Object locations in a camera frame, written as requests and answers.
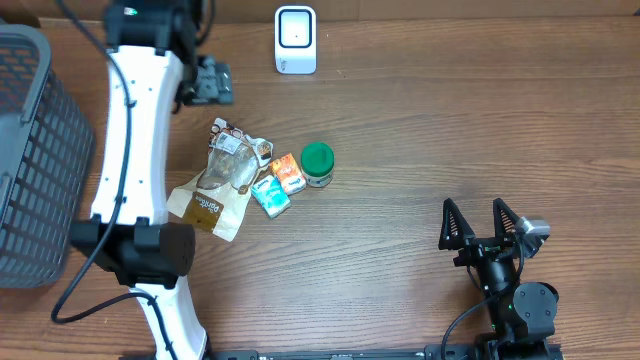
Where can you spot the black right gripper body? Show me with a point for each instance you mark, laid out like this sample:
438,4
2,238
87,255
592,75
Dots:
480,249

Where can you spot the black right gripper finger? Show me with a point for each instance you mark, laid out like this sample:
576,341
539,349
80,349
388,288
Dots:
455,233
505,219

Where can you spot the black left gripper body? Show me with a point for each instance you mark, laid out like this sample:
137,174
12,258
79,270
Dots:
208,88

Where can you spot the orange Kleenex tissue pack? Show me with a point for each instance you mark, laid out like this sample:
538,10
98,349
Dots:
289,174

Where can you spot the brown paper bread bag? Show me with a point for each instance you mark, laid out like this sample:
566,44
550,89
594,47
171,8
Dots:
216,199

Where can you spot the green lid jar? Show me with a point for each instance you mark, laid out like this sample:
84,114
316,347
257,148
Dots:
317,164

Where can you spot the teal Kleenex tissue pack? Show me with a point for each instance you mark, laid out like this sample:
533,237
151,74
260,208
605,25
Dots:
271,196

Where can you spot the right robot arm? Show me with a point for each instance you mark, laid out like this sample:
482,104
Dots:
522,314

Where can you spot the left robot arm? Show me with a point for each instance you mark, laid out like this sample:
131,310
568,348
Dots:
155,68

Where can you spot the white barcode scanner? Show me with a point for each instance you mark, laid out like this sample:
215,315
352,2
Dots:
295,40

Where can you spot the grey plastic mesh basket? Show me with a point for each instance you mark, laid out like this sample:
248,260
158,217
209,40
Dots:
47,146

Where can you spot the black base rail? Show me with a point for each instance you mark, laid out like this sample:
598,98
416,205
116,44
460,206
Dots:
430,352

